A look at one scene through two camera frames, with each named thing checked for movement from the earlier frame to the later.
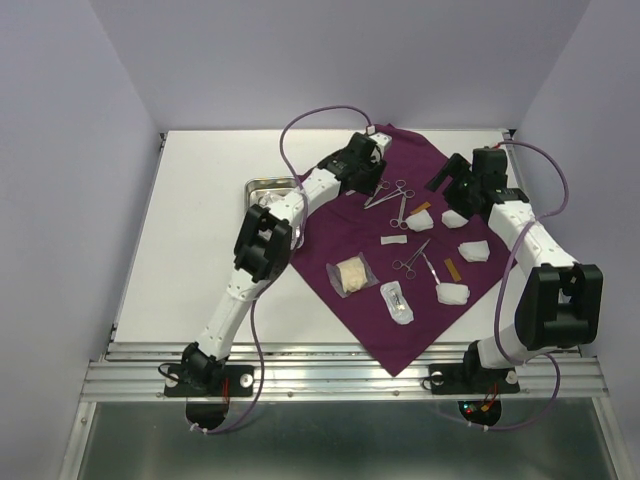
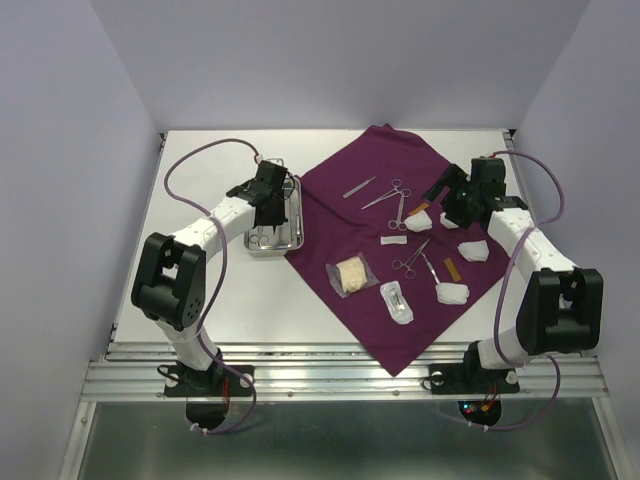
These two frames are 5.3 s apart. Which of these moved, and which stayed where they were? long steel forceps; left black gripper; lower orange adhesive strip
Moved: left black gripper
Stayed: long steel forceps; lower orange adhesive strip
